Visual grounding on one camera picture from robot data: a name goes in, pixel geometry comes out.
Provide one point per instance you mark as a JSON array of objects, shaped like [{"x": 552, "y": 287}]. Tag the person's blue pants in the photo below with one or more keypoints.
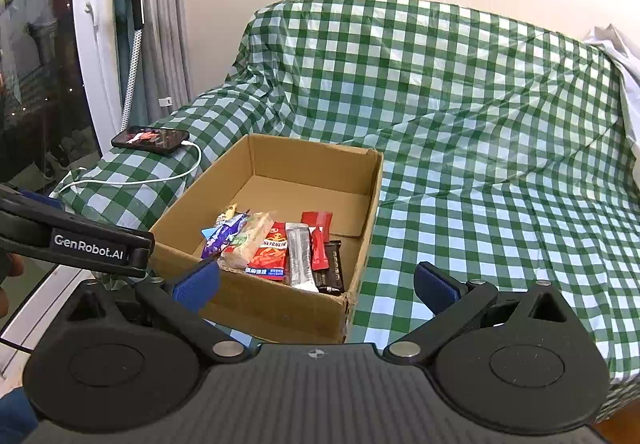
[{"x": 15, "y": 419}]

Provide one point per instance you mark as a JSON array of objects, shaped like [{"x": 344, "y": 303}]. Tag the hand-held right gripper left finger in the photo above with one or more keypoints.
[{"x": 196, "y": 285}]

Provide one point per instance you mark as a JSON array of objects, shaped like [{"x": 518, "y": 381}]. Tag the green checked blanket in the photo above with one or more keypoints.
[{"x": 450, "y": 124}]

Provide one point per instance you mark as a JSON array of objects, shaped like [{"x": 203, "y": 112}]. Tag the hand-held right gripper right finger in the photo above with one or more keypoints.
[{"x": 434, "y": 286}]

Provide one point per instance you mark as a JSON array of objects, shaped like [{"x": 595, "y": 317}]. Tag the light blue snack packet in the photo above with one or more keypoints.
[{"x": 209, "y": 231}]

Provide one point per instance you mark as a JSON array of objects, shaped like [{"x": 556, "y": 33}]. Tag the white door frame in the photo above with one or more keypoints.
[{"x": 95, "y": 49}]

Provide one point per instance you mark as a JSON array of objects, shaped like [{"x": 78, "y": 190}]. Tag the black smartphone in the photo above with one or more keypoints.
[{"x": 150, "y": 138}]

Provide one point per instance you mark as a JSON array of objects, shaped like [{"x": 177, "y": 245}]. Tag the person's left hand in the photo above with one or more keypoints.
[{"x": 12, "y": 269}]

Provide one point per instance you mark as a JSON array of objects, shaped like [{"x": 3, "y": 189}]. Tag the dark brown snack bar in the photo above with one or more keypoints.
[{"x": 332, "y": 274}]

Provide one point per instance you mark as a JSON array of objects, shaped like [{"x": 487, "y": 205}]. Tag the silver snack packet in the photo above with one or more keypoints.
[{"x": 300, "y": 259}]

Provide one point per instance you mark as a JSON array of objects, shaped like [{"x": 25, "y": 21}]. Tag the red spicy strip packet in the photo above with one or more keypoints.
[{"x": 270, "y": 249}]

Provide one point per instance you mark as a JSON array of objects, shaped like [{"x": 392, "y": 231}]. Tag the brown cardboard box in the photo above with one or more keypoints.
[{"x": 280, "y": 311}]

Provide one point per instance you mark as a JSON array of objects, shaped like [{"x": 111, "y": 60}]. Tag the purple snack bar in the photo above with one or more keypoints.
[{"x": 222, "y": 239}]

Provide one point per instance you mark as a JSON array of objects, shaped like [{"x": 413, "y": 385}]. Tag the white printed cloth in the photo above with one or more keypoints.
[{"x": 617, "y": 59}]

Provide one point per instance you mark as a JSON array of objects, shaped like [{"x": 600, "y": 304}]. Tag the clear cracker packet red ends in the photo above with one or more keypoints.
[{"x": 250, "y": 239}]

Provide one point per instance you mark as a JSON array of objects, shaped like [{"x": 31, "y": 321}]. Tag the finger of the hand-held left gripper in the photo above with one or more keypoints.
[{"x": 42, "y": 200}]

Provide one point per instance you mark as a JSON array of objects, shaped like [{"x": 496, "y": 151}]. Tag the dark glass door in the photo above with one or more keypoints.
[{"x": 35, "y": 74}]

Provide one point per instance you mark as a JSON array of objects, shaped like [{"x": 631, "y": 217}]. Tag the red and white snack stick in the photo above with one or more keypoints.
[{"x": 320, "y": 249}]

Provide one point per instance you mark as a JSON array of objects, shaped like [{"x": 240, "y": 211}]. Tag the yellow cartoon snack packet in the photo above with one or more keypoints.
[{"x": 230, "y": 212}]

